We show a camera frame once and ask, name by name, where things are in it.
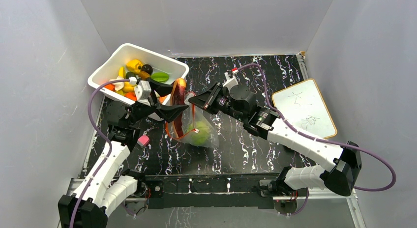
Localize brown toy kiwi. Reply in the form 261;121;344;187
138;71;150;81

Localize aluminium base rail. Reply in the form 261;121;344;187
57;176;366;228

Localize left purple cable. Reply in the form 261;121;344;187
68;78;138;228

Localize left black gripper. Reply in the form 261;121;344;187
127;79;188;126

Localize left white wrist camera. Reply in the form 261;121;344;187
129;77;151;106

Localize dark brown toy fruit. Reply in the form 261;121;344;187
141;64;153;75

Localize small whiteboard wooden frame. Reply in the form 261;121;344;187
272;79;338;139

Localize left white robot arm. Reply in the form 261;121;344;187
58;78;188;228

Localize white plastic bin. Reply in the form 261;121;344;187
88;43;189;106

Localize clear orange-zip bag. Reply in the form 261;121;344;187
165;92;219;148

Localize orange toy carrot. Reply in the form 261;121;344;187
103;84;116;92

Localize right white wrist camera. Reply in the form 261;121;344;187
223;68;238;91

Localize purple cable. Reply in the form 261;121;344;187
68;78;138;228
233;63;397;217

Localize green toy cabbage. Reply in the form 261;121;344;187
187;121;211;146

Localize pink eraser block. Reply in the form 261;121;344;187
137;135;150;147

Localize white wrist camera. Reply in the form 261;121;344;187
129;77;151;106
223;68;238;91

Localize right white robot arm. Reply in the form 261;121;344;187
188;83;361;197

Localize green toy starfruit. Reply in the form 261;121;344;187
150;72;170;83

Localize white toy mushroom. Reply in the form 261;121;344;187
109;76;124;91

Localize yellow toy bell pepper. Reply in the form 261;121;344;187
126;59;143;74

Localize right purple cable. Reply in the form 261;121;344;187
233;63;397;217

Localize black marble table mat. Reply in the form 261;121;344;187
81;55;341;179

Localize orange toy peach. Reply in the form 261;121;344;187
158;95;168;103

